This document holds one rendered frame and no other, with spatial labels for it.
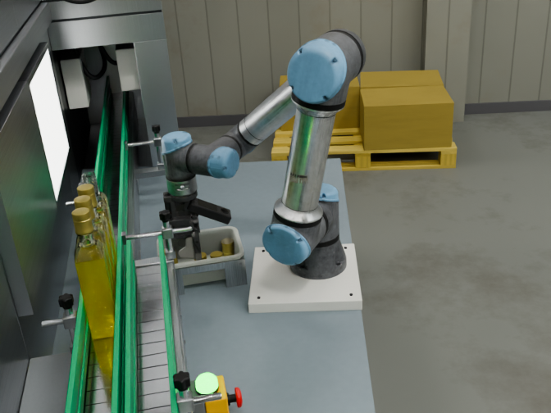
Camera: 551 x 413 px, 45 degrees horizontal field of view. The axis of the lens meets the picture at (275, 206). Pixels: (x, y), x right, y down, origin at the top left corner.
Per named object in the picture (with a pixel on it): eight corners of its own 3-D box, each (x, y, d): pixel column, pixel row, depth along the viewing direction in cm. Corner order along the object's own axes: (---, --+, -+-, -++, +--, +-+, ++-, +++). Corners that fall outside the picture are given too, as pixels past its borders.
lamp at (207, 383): (194, 383, 132) (193, 371, 131) (217, 379, 133) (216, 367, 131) (197, 398, 128) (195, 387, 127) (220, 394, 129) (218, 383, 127)
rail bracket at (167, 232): (127, 260, 165) (118, 215, 159) (194, 250, 167) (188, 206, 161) (126, 266, 162) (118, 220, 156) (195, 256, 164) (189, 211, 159)
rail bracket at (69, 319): (52, 350, 136) (37, 295, 130) (85, 344, 137) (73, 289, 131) (49, 362, 132) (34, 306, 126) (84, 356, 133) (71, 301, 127)
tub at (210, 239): (160, 262, 188) (156, 235, 184) (239, 251, 191) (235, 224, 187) (162, 297, 173) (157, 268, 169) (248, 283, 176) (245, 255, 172)
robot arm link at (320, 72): (324, 248, 167) (369, 37, 139) (300, 279, 155) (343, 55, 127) (281, 232, 171) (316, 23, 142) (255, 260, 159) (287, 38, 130)
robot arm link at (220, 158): (246, 138, 163) (207, 133, 168) (223, 154, 154) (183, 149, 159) (248, 167, 167) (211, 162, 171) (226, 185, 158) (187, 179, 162)
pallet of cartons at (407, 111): (436, 124, 488) (439, 66, 469) (460, 168, 416) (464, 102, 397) (276, 131, 495) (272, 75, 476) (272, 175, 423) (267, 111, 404)
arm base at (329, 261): (342, 247, 185) (341, 215, 180) (351, 277, 171) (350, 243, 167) (288, 252, 184) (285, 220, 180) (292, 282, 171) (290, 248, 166)
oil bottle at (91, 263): (93, 324, 142) (73, 237, 133) (119, 319, 143) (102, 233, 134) (92, 340, 137) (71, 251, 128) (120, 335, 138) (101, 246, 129)
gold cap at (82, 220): (88, 224, 132) (84, 205, 130) (97, 230, 129) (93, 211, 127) (72, 231, 130) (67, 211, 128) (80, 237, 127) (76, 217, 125)
